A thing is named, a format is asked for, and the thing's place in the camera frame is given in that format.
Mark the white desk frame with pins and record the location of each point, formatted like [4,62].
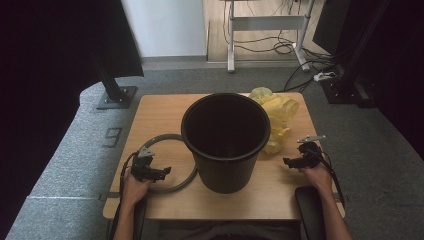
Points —
[266,23]

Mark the person's left hand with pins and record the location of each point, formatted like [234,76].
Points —
[133,191]

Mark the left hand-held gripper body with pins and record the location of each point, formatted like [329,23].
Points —
[141,166]

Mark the black trash bin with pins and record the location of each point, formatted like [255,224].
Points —
[226,160]

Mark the black stand with base plate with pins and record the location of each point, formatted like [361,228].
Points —
[115,93]

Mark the black metal stand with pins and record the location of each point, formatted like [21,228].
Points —
[346,83]

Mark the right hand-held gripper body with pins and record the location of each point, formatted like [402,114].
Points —
[311,155]

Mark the person's right hand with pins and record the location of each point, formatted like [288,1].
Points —
[320,180]

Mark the yellow plastic bin bag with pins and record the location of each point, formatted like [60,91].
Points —
[281,111]

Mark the black monitor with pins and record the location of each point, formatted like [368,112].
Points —
[331,26]

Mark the black curtain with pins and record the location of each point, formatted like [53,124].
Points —
[60,40]

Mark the white power strip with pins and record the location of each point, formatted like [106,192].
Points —
[324,76]

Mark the black chair armrest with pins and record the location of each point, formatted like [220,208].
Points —
[308,213]
[140,220]

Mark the person's grey trousers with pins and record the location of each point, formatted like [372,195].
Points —
[216,232]

